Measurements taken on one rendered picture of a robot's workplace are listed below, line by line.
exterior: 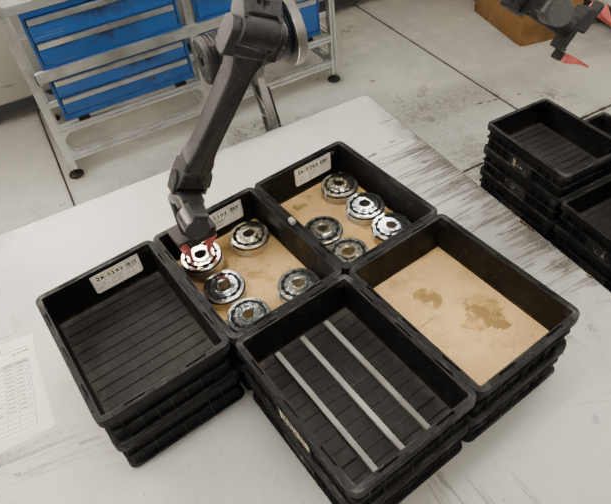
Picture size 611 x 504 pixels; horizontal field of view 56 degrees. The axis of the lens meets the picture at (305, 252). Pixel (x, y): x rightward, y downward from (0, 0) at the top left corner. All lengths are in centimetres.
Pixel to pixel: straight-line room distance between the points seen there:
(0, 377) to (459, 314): 115
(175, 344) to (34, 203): 211
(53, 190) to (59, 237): 146
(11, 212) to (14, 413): 192
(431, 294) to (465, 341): 15
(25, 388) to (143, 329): 36
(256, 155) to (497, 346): 110
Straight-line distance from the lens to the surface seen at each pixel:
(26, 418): 157
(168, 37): 318
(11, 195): 349
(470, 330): 133
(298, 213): 158
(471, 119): 341
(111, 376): 137
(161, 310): 144
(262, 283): 142
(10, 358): 169
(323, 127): 212
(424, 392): 124
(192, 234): 126
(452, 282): 141
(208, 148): 119
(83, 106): 326
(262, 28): 103
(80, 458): 145
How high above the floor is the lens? 190
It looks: 47 degrees down
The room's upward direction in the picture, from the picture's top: 7 degrees counter-clockwise
